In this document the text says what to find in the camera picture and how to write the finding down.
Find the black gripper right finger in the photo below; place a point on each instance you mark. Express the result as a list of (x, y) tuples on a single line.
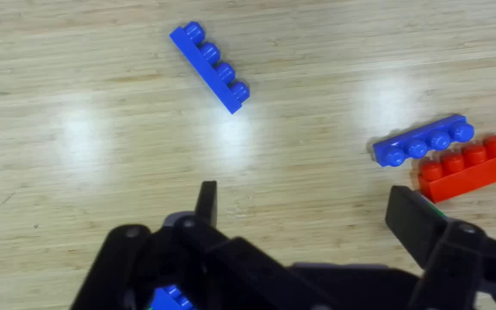
[(431, 235)]

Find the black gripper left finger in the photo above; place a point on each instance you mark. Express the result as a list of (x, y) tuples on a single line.
[(205, 200)]

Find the tall blue stack block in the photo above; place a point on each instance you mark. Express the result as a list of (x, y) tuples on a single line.
[(167, 300)]

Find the red long block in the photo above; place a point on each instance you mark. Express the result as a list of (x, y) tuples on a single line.
[(472, 173)]

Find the blue long block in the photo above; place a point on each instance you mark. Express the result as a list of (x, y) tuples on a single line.
[(420, 144), (214, 69)]

